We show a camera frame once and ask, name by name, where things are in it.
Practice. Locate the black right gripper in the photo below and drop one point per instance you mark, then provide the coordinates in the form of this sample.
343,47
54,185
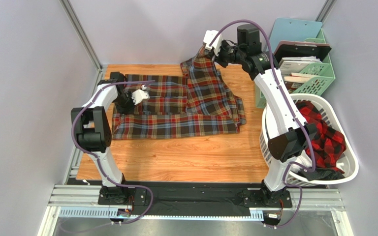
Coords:
219,55

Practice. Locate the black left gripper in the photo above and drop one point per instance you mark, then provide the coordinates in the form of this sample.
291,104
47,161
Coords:
125,110

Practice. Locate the brown blue red plaid shirt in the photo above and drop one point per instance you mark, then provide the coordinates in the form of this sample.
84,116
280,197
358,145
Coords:
196,103

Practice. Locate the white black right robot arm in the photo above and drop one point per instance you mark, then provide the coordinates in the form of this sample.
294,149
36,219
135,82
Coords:
293,144

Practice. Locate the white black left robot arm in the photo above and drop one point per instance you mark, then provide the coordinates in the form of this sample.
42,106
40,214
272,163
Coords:
92,134

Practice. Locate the black clipboard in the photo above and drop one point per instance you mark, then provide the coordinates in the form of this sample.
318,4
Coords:
320,52

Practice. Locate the pink clipboard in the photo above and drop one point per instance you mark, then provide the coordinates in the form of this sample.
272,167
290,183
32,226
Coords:
301,43

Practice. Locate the white manual booklet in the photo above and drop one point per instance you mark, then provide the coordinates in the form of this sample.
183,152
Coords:
289,65

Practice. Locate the light blue clipboard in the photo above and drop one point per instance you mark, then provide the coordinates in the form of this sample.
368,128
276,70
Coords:
292,30

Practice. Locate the red white book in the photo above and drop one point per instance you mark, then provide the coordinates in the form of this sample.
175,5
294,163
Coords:
294,81

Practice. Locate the white laundry basket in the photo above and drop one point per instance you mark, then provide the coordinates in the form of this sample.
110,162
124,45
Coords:
348,162

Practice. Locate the green plastic file organizer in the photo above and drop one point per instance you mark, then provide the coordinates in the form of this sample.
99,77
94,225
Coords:
317,85

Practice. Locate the white shirt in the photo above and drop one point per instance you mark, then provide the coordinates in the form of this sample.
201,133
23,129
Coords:
302,160

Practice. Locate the red black checked shirt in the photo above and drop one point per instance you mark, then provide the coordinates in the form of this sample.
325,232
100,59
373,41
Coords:
328,143

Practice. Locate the dark grey garment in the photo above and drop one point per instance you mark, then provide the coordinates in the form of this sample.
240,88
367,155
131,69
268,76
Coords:
325,174

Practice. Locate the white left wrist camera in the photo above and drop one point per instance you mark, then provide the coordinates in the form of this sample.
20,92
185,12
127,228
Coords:
140,95

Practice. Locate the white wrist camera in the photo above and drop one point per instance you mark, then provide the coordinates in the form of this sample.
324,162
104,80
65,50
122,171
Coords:
140,95
212,41

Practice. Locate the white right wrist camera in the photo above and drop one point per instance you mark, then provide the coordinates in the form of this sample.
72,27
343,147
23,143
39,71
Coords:
212,41

